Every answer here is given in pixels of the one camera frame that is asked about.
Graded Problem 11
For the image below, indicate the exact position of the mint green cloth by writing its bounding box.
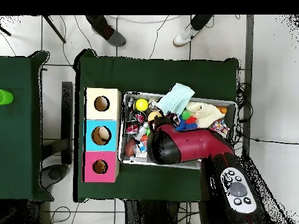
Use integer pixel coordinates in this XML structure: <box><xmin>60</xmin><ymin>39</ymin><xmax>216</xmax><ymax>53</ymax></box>
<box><xmin>156</xmin><ymin>83</ymin><xmax>196</xmax><ymax>117</ymax></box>

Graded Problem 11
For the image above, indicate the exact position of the cream knitted cloth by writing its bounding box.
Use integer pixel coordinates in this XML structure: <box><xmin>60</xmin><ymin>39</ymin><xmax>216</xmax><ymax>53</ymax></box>
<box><xmin>186</xmin><ymin>101</ymin><xmax>226</xmax><ymax>129</ymax></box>

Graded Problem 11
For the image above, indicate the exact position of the wooden box with three holes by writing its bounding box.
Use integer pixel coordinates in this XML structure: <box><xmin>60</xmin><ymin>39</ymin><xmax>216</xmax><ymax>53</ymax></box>
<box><xmin>83</xmin><ymin>87</ymin><xmax>122</xmax><ymax>183</ymax></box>

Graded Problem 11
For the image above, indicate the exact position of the clear mesh bin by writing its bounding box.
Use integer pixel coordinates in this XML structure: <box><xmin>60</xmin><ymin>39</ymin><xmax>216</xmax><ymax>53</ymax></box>
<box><xmin>118</xmin><ymin>92</ymin><xmax>237</xmax><ymax>172</ymax></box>

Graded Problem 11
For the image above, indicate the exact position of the orange foam disc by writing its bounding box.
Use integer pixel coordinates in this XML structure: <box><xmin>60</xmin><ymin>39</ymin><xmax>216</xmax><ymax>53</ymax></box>
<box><xmin>147</xmin><ymin>111</ymin><xmax>164</xmax><ymax>122</ymax></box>

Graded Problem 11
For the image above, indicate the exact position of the red soda can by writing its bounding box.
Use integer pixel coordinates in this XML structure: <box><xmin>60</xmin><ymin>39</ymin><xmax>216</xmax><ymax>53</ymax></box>
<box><xmin>126</xmin><ymin>121</ymin><xmax>140</xmax><ymax>135</ymax></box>

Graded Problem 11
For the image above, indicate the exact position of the yellow ball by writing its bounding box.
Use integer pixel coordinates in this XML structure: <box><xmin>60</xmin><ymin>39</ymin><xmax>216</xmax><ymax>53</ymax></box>
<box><xmin>135</xmin><ymin>97</ymin><xmax>150</xmax><ymax>112</ymax></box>

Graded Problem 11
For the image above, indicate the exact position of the brown toy football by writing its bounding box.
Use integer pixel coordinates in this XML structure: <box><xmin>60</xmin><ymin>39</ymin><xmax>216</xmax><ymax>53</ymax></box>
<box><xmin>124</xmin><ymin>139</ymin><xmax>137</xmax><ymax>158</ymax></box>

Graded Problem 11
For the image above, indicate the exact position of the dark green table cloth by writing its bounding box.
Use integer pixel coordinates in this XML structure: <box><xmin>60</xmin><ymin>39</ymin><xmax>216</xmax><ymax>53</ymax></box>
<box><xmin>74</xmin><ymin>48</ymin><xmax>240</xmax><ymax>206</ymax></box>
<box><xmin>0</xmin><ymin>50</ymin><xmax>50</xmax><ymax>201</ymax></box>

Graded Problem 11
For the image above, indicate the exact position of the colourful patterned cloth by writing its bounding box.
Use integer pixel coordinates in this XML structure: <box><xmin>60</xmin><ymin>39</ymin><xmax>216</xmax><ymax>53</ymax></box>
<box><xmin>211</xmin><ymin>119</ymin><xmax>231</xmax><ymax>138</ymax></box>

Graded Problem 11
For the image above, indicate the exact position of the person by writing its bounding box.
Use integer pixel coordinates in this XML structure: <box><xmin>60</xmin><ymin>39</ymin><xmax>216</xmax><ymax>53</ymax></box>
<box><xmin>85</xmin><ymin>15</ymin><xmax>127</xmax><ymax>47</ymax></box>
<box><xmin>172</xmin><ymin>15</ymin><xmax>213</xmax><ymax>47</ymax></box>

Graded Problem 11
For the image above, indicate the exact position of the black tripod leg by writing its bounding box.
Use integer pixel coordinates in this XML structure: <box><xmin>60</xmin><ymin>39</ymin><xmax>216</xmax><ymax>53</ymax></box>
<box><xmin>39</xmin><ymin>15</ymin><xmax>66</xmax><ymax>45</ymax></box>

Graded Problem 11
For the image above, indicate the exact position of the green cup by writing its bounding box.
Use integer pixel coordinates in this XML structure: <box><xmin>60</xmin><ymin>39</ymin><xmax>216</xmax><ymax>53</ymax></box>
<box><xmin>0</xmin><ymin>88</ymin><xmax>15</xmax><ymax>106</ymax></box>

